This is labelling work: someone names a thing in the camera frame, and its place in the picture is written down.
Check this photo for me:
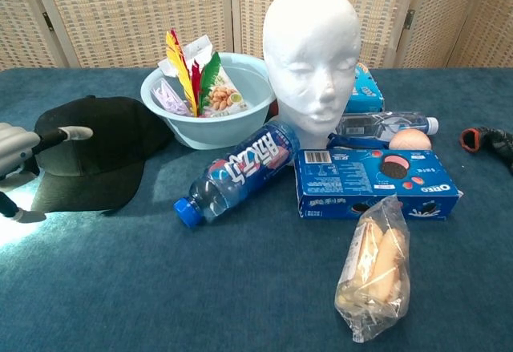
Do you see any grey black left robot hand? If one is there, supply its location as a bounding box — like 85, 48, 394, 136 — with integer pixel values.
0, 122, 94, 225

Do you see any black baseball cap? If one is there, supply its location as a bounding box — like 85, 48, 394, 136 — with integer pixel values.
30, 95, 176, 215

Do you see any blue Pepsi bottle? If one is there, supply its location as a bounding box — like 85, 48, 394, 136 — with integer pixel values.
173, 118, 301, 229

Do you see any white foam mannequin head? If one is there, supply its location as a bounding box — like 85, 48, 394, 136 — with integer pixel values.
262, 0, 362, 149

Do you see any clear water bottle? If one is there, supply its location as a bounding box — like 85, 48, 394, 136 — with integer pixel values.
334, 111, 440, 141

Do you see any clear bag of purple bands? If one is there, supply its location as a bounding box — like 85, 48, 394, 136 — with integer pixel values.
150, 78, 190, 117

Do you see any woven folding screen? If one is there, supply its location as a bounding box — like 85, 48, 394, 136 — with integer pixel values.
0, 0, 513, 71

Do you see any colourful feather shuttlecock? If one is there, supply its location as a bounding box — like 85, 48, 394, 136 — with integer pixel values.
165, 28, 222, 119

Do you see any blue velvet tablecloth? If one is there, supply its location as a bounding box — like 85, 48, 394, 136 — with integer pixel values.
0, 67, 513, 352

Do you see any light blue plastic basin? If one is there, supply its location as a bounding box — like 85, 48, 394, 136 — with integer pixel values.
139, 52, 277, 151

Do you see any white snack packet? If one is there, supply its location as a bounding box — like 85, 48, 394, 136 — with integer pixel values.
157, 34, 212, 79

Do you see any almond snack packet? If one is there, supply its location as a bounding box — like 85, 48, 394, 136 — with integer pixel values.
202, 63, 248, 117

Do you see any large blue Oreo box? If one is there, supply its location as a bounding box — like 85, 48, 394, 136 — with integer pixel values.
293, 148, 464, 221

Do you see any blue snack wrapper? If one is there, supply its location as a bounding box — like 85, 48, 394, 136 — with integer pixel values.
326, 131, 392, 152

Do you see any small blue Oreo box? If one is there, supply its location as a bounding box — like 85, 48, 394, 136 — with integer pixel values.
344, 62, 386, 115

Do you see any bread in clear bag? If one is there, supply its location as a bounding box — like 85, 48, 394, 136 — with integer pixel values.
334, 194, 413, 344

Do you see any round peach bun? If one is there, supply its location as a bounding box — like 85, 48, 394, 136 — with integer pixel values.
388, 129, 433, 152

